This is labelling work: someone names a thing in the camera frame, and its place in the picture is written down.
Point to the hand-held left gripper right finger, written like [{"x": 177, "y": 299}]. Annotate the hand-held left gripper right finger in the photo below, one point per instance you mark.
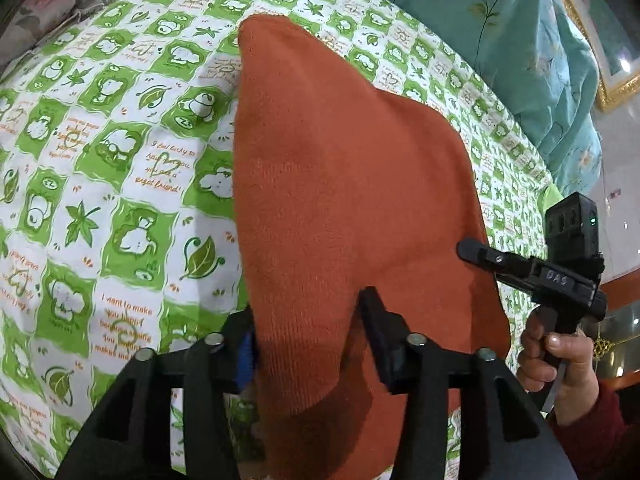
[{"x": 380, "y": 330}]

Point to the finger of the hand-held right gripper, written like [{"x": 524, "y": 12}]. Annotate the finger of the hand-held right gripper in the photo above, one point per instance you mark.
[{"x": 480, "y": 252}]

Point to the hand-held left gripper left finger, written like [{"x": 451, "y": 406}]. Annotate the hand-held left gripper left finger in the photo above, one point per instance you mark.
[{"x": 245, "y": 360}]

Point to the orange knit sweater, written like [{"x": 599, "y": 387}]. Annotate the orange knit sweater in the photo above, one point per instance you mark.
[{"x": 325, "y": 185}]

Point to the person's right forearm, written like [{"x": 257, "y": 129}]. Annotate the person's right forearm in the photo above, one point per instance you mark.
[{"x": 595, "y": 435}]

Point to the person's right hand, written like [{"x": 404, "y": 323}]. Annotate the person's right hand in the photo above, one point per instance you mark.
[{"x": 577, "y": 360}]

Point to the wooden cabinet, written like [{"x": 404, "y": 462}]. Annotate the wooden cabinet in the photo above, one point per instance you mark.
[{"x": 625, "y": 287}]

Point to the plain green cloth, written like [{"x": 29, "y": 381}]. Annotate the plain green cloth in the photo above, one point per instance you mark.
[{"x": 551, "y": 194}]

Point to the teal floral quilt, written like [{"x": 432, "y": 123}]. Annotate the teal floral quilt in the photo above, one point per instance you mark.
[{"x": 500, "y": 35}]

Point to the gold framed picture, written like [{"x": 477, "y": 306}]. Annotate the gold framed picture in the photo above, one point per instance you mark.
[{"x": 600, "y": 35}]

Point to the green patterned bedsheet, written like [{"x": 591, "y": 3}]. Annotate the green patterned bedsheet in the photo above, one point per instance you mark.
[{"x": 100, "y": 160}]

